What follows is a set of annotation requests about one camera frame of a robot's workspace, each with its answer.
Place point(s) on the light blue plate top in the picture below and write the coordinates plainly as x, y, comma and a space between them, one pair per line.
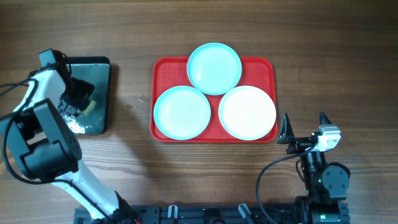
214, 68

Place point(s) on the light blue plate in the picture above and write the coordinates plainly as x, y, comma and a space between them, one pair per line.
182, 113
214, 68

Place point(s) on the red plastic serving tray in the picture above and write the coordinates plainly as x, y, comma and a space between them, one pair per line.
169, 72

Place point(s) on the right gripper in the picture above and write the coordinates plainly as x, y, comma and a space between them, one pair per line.
286, 137

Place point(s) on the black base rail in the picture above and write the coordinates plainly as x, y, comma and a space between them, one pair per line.
280, 213

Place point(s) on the black water tray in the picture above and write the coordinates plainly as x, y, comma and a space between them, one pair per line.
96, 71

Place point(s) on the white plate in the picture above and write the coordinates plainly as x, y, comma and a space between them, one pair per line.
247, 113

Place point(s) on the green yellow sponge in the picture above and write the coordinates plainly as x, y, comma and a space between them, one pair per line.
89, 108

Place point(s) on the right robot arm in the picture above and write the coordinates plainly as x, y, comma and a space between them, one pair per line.
325, 183

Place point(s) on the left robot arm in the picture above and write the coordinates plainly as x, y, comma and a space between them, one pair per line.
38, 146

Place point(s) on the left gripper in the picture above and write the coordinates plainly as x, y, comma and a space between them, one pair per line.
84, 96

